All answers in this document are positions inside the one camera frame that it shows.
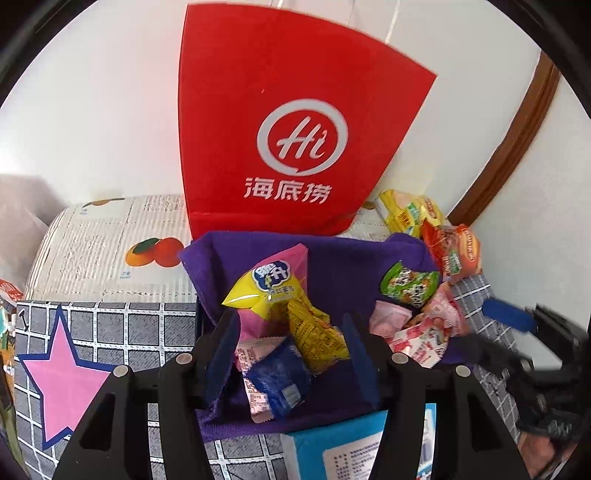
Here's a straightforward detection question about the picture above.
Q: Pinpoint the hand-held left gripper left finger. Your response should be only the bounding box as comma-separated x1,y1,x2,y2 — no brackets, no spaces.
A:
52,308,243,480

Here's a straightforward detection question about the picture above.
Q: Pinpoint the blue tissue box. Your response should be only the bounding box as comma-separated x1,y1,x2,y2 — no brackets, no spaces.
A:
281,404,437,480

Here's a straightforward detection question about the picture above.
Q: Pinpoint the small pink white packet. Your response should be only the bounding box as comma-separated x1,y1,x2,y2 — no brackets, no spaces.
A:
235,337,289,423

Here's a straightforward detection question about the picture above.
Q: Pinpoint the purple cloth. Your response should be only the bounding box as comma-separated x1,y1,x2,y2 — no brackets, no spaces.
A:
180,231,467,444

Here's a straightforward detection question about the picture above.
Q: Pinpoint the red candy packet with figure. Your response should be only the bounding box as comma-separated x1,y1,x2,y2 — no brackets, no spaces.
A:
385,314,451,369

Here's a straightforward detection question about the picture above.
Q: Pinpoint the grey checked tablecloth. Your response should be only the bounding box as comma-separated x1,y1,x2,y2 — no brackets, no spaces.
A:
0,272,527,480

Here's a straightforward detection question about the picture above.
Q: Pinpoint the yellow chips bag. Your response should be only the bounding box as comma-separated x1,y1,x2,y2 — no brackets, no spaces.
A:
376,189,448,238

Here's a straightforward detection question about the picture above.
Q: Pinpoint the pale pink snack packet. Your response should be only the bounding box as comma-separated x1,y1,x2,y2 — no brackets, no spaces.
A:
368,300,414,340

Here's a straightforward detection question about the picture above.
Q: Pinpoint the small blue snack packet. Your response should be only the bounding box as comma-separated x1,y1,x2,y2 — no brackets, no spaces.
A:
242,339,315,421

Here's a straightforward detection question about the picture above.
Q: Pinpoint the yellow pink snack packet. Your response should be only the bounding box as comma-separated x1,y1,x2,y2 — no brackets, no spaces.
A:
222,243,309,340

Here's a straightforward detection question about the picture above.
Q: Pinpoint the brown wooden door frame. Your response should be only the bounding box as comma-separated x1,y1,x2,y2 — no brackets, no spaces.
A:
448,51,561,227

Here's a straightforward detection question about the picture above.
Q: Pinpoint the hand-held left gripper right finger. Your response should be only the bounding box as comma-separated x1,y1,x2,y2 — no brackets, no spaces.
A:
341,313,532,480

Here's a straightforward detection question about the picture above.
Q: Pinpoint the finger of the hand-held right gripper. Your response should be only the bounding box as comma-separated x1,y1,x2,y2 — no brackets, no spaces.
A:
482,299,578,344
462,333,533,378

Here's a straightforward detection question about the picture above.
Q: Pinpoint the red paper bag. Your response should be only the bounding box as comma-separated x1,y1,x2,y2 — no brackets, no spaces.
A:
178,0,438,241

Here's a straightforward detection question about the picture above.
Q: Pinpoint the green snack packet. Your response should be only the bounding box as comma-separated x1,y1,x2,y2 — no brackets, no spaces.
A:
379,261,440,309

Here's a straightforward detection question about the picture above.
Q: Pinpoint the orange chips bag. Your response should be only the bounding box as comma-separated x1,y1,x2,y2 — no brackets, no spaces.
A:
419,222,482,283

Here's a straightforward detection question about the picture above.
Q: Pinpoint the yellow triangular snack packet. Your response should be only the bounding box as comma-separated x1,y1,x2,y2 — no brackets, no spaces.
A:
287,300,351,376

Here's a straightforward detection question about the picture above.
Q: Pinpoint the person's right hand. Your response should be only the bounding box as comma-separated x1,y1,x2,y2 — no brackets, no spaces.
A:
517,429,571,478

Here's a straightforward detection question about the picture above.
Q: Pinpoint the white plastic bag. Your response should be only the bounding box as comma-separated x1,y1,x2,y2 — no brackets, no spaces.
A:
0,173,63,301

